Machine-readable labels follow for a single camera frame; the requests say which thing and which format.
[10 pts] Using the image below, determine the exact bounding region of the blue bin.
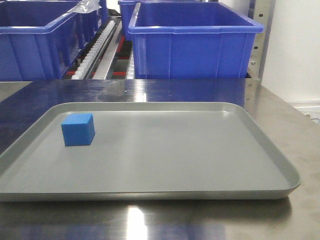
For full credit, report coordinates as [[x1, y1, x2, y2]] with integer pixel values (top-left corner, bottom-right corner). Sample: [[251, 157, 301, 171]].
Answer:
[[128, 1, 264, 79], [0, 0, 109, 81]]

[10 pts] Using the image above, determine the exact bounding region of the blue bin front left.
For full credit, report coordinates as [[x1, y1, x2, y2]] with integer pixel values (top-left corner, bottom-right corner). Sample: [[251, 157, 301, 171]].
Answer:
[[0, 0, 109, 81]]

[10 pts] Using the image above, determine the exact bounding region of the white roller conveyor track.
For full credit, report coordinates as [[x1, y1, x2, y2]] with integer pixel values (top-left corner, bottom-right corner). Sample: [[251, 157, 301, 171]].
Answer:
[[71, 20, 117, 80]]

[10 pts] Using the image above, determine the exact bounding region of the clear plastic bag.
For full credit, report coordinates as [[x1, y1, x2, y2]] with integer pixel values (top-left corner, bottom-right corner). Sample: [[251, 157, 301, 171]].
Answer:
[[70, 0, 101, 14]]

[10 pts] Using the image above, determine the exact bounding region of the grey plastic tray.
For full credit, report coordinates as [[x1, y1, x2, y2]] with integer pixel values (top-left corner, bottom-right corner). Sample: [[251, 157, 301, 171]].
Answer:
[[0, 102, 301, 202]]

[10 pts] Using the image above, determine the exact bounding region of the steel shelf upright post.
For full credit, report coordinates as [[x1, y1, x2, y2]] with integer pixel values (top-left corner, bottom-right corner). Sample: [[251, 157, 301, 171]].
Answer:
[[248, 0, 276, 81]]

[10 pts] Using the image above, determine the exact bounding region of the blue bin front right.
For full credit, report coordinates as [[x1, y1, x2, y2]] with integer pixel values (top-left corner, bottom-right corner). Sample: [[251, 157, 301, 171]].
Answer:
[[128, 1, 264, 79]]

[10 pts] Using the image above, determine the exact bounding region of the blue foam cube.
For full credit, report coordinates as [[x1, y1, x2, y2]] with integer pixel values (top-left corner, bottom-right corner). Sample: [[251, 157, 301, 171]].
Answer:
[[60, 113, 96, 147]]

